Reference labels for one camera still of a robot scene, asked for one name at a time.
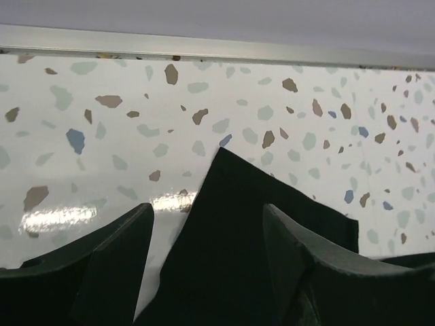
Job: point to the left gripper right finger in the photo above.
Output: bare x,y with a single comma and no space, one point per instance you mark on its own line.
318,282

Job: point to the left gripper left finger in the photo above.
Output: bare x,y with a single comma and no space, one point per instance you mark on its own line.
94,280

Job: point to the black t shirt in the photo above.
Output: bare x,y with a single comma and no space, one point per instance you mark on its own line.
217,271

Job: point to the aluminium frame rail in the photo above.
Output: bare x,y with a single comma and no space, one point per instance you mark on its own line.
44,39

